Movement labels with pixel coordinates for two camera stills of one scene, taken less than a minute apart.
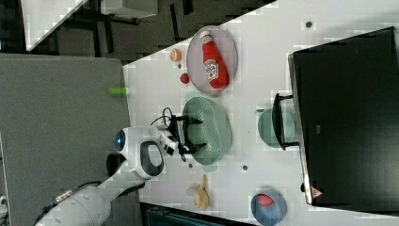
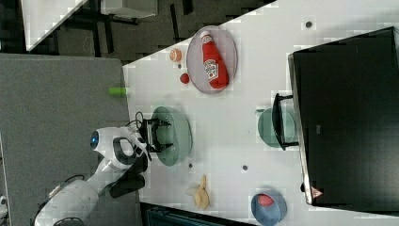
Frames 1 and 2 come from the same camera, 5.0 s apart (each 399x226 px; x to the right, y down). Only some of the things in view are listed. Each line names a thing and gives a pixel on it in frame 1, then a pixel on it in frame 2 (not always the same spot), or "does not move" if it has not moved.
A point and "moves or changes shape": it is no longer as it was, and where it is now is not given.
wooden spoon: x=202 y=195 does not move
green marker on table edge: x=117 y=91 does not move
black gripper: x=180 y=124 → x=149 y=131
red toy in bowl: x=264 y=200 does not move
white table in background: x=42 y=17 does not move
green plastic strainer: x=215 y=129 moves or changes shape
